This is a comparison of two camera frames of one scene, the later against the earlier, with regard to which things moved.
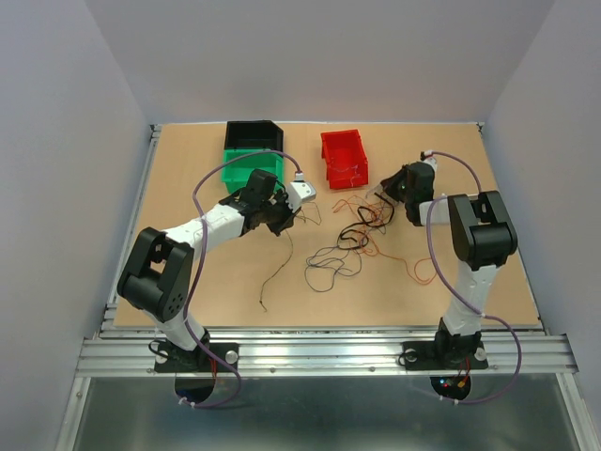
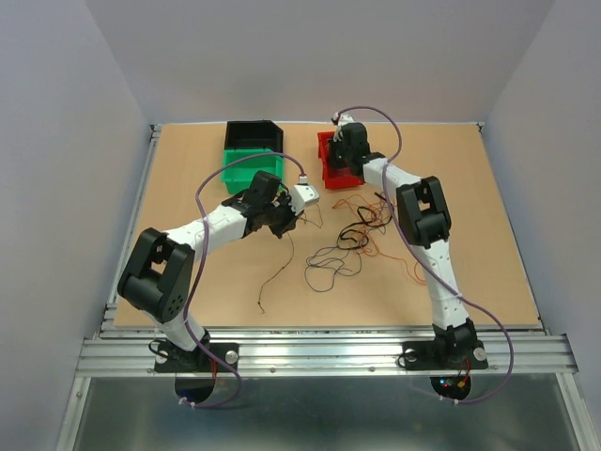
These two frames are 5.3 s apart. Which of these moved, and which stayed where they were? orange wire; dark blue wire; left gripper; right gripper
Moved: right gripper
Stayed: orange wire; left gripper; dark blue wire
